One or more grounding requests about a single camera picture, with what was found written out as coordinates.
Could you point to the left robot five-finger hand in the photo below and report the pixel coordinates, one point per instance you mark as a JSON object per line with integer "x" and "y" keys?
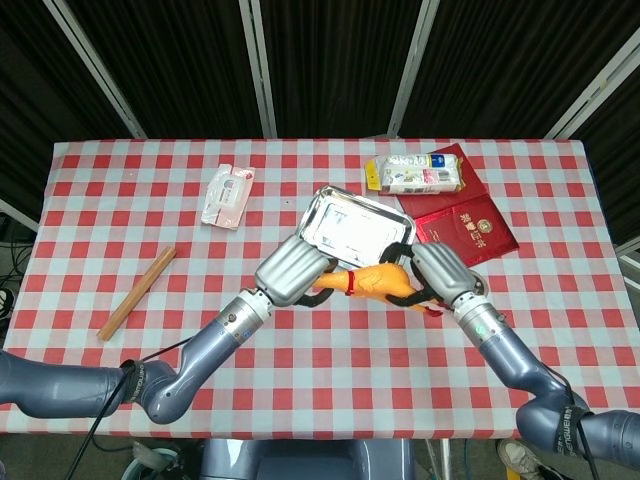
{"x": 290, "y": 272}

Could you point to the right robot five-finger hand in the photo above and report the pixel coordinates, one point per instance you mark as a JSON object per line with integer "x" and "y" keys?
{"x": 445, "y": 272}

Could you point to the yellow rubber chicken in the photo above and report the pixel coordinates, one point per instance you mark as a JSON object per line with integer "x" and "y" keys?
{"x": 380, "y": 282}

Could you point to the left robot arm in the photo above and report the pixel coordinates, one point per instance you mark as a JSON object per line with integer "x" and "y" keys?
{"x": 200, "y": 360}

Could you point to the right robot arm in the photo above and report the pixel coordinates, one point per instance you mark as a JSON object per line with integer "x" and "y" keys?
{"x": 520, "y": 365}

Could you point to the stainless steel tray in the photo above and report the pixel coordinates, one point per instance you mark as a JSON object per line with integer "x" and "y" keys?
{"x": 350, "y": 225}

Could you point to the red certificate booklet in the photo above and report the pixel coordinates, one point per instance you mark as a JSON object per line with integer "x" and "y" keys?
{"x": 470, "y": 227}

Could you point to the pink white wet wipes pack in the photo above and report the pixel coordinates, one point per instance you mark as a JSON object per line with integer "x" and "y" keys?
{"x": 228, "y": 196}

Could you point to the white tissue pack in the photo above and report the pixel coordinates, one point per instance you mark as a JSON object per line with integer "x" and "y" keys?
{"x": 415, "y": 174}

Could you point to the red white checkered tablecloth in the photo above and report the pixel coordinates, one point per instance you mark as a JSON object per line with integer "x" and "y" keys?
{"x": 350, "y": 380}

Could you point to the wooden stick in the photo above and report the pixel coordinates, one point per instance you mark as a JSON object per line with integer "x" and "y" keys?
{"x": 136, "y": 295}

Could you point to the grey robot torso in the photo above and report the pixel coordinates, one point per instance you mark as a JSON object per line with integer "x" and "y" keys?
{"x": 305, "y": 460}

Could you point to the white sneaker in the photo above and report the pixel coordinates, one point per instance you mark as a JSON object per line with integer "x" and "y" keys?
{"x": 515, "y": 457}

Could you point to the white teal bucket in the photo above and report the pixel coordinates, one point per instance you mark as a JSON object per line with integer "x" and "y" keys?
{"x": 150, "y": 462}

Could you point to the black white shoe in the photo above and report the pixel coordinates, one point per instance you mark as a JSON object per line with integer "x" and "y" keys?
{"x": 6, "y": 302}

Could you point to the aluminium partition post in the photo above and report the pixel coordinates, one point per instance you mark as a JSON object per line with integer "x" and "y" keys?
{"x": 260, "y": 70}
{"x": 595, "y": 95}
{"x": 412, "y": 70}
{"x": 95, "y": 67}

